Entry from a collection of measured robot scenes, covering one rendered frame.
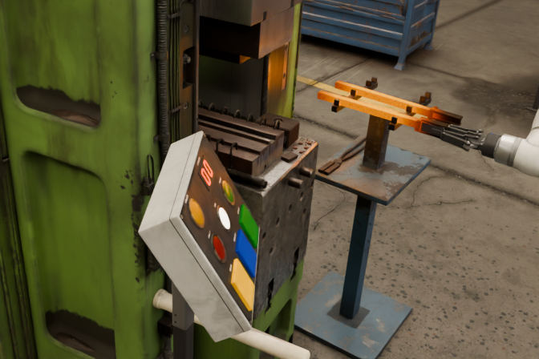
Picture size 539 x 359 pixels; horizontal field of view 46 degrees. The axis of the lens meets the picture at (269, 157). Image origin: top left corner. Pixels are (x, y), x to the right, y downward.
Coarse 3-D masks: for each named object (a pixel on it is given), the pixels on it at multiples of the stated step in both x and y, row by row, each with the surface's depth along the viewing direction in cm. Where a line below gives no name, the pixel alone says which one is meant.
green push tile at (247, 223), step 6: (246, 210) 141; (240, 216) 137; (246, 216) 139; (240, 222) 135; (246, 222) 138; (252, 222) 141; (246, 228) 136; (252, 228) 140; (258, 228) 144; (246, 234) 136; (252, 234) 138; (252, 240) 137
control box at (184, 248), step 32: (192, 160) 125; (160, 192) 118; (192, 192) 117; (224, 192) 133; (160, 224) 108; (192, 224) 112; (160, 256) 111; (192, 256) 111; (192, 288) 114; (224, 288) 114; (224, 320) 117
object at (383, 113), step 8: (320, 96) 216; (328, 96) 215; (336, 96) 214; (344, 104) 212; (352, 104) 211; (360, 104) 209; (368, 104) 210; (368, 112) 208; (376, 112) 207; (384, 112) 205; (392, 112) 205; (400, 120) 203; (408, 120) 201; (416, 120) 201; (424, 120) 198; (432, 120) 199; (416, 128) 200
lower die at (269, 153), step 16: (208, 112) 196; (208, 128) 186; (224, 128) 185; (256, 128) 188; (272, 128) 189; (224, 144) 180; (240, 144) 178; (256, 144) 179; (272, 144) 182; (224, 160) 177; (240, 160) 174; (256, 160) 175; (272, 160) 185
